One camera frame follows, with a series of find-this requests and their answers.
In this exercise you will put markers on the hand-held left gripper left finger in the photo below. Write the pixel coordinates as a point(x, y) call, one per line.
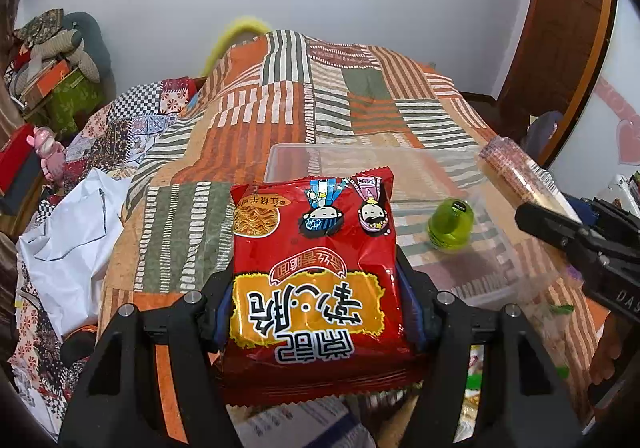
point(222, 310)

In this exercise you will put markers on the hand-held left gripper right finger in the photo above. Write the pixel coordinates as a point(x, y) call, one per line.
point(413, 310)

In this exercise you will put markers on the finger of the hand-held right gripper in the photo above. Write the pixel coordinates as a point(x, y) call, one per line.
point(550, 223)
point(607, 212)

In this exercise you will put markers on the clear biscuit sleeve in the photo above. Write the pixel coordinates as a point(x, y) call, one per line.
point(520, 172)

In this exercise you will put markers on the red noodle snack packet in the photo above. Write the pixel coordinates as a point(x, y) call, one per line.
point(320, 253)

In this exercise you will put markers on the clear plastic container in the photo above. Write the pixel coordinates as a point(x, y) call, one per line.
point(350, 160)

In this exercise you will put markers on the grey cloth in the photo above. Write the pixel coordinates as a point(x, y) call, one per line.
point(542, 132)

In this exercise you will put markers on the green jelly cup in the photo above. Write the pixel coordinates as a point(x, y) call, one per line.
point(450, 225)

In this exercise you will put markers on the white and blue packet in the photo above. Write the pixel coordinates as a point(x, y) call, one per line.
point(305, 425)

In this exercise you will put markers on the white cloth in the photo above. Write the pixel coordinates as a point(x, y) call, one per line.
point(75, 238)

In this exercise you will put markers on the wooden door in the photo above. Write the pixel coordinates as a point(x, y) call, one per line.
point(560, 27)

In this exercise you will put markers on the checkered floral quilt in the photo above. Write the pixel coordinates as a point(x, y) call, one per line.
point(120, 117)

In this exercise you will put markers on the striped patchwork blanket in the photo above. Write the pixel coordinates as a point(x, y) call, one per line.
point(350, 92)

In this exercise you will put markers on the pink rabbit toy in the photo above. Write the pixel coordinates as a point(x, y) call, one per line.
point(50, 152)

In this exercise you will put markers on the dark box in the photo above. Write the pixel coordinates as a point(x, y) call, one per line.
point(20, 193)

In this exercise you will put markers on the green patterned box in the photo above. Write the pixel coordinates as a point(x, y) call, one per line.
point(75, 100)

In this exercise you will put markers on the red box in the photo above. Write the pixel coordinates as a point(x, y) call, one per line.
point(17, 155)

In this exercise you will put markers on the yellow plush toy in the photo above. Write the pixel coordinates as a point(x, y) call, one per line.
point(235, 27)

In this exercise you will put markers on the orange box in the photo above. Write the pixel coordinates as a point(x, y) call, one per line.
point(47, 77)

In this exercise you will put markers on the grey plush toy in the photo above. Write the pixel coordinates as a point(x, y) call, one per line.
point(80, 45)

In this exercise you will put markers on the floral patterned cloth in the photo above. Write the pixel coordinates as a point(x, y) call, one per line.
point(40, 25)

